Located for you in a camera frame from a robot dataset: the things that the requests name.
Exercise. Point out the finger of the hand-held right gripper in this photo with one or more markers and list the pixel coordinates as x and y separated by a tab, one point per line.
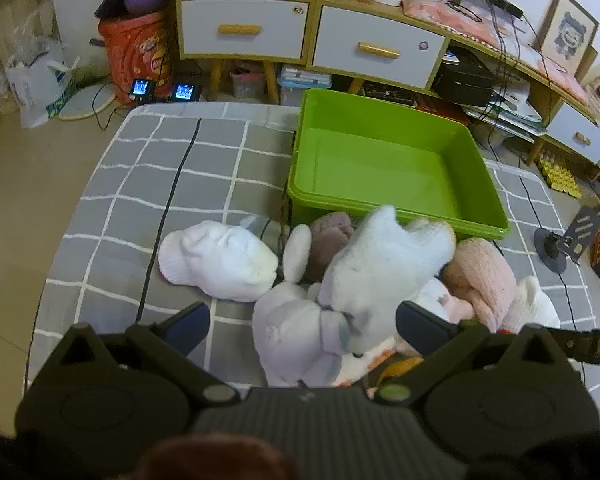
592	345

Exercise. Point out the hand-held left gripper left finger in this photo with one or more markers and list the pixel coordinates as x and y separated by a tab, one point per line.
190	325

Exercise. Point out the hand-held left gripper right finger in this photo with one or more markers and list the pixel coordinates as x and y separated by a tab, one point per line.
420	327

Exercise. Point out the white plush toy red collar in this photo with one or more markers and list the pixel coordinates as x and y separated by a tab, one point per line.
532	305

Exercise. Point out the pale blue plush toy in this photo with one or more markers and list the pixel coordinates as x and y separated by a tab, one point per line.
380	265

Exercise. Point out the fluffy white plush toy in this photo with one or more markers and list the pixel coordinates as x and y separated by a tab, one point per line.
290	330

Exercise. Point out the green plastic bin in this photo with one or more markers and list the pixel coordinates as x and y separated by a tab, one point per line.
380	160

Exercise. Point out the white and pink plush toy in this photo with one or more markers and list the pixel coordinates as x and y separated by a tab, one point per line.
442	302

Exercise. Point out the black phone stand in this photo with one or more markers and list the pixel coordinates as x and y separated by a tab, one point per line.
550	250

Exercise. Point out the mauve plush toy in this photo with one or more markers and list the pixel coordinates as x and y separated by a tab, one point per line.
330	240

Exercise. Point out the grey checked blanket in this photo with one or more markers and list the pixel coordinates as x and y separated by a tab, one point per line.
205	160

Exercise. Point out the yellow egg tray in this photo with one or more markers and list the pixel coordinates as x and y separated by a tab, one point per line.
560	175

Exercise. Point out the white cabinet drawer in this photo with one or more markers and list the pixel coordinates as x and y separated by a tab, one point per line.
240	15
380	30
575	125

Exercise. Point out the small screen device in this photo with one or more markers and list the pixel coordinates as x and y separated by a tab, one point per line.
141	90
186	91

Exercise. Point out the stack of papers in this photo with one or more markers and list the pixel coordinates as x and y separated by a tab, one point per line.
510	110

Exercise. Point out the white round floor plate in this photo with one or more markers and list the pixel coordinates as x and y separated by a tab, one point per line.
80	105

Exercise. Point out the small clear plastic box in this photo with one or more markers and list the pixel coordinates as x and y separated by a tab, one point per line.
247	85

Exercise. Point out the black printer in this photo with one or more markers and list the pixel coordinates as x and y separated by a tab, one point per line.
462	77

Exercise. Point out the clear plastic storage box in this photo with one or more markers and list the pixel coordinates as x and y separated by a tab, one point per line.
302	87

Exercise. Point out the red snack bucket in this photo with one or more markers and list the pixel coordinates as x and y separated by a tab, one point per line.
135	55

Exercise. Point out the white plastic bag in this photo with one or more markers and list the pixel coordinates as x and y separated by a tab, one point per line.
40	85

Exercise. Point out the wooden cabinet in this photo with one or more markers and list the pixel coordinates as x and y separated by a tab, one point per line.
314	30

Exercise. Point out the framed cartoon picture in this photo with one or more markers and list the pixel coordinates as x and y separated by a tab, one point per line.
567	30

